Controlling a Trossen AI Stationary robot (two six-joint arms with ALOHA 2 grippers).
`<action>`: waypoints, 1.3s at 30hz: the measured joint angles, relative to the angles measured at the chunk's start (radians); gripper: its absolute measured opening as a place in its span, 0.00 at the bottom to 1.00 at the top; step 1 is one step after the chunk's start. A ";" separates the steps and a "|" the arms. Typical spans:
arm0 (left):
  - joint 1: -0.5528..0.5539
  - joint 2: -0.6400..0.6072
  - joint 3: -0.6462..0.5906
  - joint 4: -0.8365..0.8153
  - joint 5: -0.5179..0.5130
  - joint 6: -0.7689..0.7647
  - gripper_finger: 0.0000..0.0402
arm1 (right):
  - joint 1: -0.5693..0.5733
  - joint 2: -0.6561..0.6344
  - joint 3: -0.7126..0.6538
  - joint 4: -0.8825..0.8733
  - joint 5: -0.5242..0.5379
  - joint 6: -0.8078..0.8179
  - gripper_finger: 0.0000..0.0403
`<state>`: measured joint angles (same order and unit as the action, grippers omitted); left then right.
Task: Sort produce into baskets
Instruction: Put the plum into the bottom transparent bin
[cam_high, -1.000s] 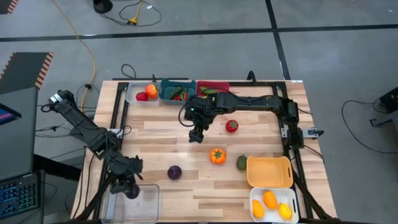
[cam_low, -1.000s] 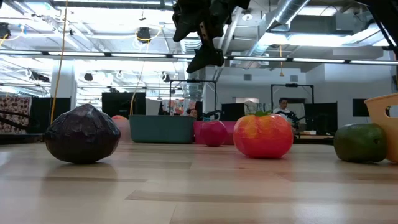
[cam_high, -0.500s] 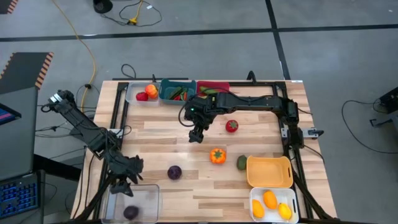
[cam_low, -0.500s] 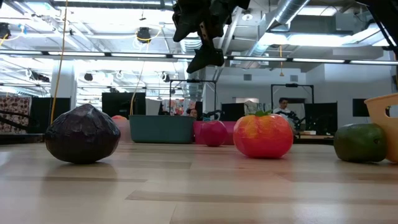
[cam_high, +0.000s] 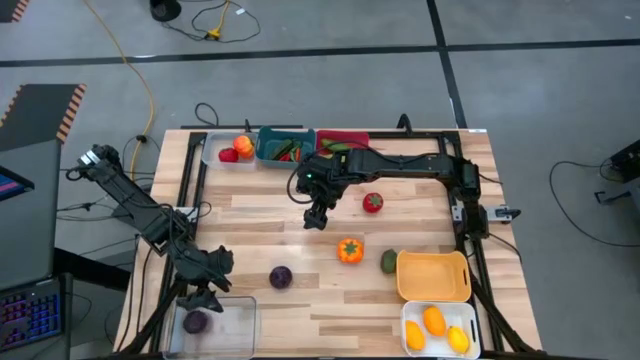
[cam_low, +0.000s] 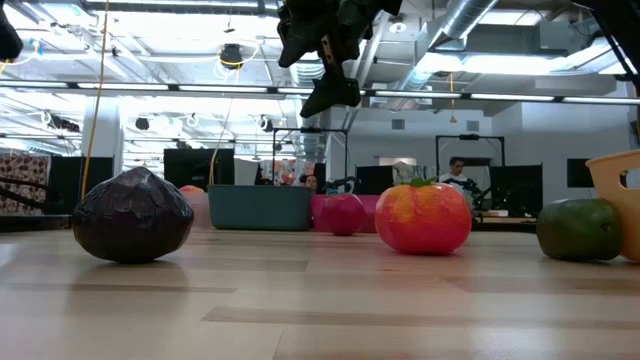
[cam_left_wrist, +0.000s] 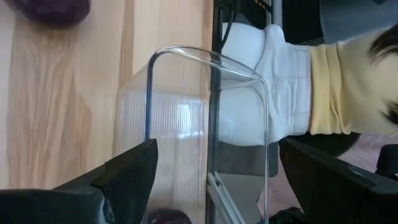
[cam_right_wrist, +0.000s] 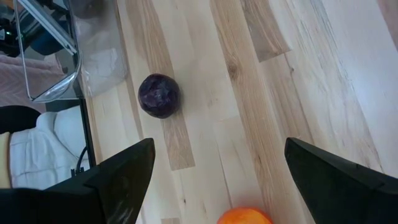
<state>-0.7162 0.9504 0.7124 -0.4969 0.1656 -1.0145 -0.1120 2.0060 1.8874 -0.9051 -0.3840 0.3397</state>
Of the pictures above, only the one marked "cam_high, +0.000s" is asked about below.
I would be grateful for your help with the orange chili pepper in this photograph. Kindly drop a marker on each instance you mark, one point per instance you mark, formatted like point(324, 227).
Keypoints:
point(298, 155)

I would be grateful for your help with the gray desk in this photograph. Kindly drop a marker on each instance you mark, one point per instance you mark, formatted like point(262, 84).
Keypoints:
point(30, 240)

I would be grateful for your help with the large hazard striped mat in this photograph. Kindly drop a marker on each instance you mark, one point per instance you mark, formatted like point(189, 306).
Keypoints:
point(35, 115)

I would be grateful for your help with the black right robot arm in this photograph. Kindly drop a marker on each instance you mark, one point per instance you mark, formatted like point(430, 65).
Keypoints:
point(400, 164)

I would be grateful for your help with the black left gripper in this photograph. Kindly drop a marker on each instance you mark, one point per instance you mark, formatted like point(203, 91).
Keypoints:
point(219, 267)

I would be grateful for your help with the orange persimmon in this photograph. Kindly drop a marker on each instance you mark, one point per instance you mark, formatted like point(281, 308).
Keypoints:
point(350, 251)

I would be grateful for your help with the yellow lemon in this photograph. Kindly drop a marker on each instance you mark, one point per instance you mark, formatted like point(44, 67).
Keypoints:
point(458, 340)

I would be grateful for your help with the orange mango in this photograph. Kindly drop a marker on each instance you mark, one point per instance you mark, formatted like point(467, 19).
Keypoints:
point(434, 321)

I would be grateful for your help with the large dark green cucumber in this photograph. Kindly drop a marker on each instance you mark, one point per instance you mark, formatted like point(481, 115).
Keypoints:
point(281, 149)

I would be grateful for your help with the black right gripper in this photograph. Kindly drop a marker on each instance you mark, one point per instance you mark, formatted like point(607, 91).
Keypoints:
point(325, 200)

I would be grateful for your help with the red tomato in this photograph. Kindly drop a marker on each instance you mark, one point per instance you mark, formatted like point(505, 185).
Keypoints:
point(372, 203)

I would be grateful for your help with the backlit black keyboard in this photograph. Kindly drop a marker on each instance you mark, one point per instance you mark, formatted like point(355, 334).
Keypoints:
point(30, 317)

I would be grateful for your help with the green avocado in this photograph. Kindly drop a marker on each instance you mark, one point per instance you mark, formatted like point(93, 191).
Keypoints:
point(388, 261)

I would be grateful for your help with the small hazard striped mat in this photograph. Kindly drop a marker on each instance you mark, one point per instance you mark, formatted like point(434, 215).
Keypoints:
point(7, 7)

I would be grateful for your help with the orange red peach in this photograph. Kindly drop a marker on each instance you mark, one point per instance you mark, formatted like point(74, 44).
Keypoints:
point(243, 145)

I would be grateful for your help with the teal plastic basket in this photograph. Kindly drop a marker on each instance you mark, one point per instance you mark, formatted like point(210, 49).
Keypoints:
point(266, 156)

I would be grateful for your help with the small clear plastic bin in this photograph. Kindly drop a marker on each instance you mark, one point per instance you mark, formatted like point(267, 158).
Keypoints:
point(212, 142)

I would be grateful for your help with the black round stand base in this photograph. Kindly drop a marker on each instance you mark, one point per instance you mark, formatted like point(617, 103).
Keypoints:
point(165, 9)

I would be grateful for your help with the computer monitor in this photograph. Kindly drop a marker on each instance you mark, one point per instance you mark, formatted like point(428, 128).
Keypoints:
point(12, 185)

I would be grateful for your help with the yellow power plug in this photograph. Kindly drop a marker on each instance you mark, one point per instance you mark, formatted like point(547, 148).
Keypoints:
point(214, 34)

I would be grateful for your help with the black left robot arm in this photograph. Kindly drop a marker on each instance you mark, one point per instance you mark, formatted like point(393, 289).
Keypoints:
point(130, 197)

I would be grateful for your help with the red plastic basket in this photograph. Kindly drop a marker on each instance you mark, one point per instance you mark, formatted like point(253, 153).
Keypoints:
point(355, 137)

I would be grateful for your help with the white plastic basket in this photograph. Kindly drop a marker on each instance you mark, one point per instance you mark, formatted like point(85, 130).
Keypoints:
point(440, 307)

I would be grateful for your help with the black equipment case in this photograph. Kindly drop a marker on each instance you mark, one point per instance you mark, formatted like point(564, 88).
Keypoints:
point(627, 160)

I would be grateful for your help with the yellow plastic basket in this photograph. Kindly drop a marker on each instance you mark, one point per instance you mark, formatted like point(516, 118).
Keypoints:
point(430, 277)

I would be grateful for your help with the large clear plastic bin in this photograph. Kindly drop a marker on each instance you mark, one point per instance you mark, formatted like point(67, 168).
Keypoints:
point(235, 330)

